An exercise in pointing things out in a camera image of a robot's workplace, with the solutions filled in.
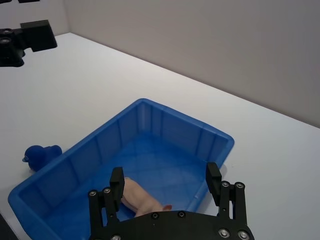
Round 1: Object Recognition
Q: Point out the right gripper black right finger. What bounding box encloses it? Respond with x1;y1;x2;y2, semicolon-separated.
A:
205;161;249;224

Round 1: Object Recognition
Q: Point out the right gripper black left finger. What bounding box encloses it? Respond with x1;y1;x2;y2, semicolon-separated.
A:
88;166;126;229

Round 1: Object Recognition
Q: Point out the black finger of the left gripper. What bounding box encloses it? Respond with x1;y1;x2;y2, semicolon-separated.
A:
0;19;58;68
0;0;41;4

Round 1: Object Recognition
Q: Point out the pink toy pig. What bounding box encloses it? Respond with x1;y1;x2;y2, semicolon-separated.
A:
121;176;173;218

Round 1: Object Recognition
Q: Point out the blue plastic bin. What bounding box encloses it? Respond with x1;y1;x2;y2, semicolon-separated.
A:
7;98;235;240

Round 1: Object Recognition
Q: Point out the blue rubber duck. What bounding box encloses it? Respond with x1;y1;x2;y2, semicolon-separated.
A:
21;144;63;173

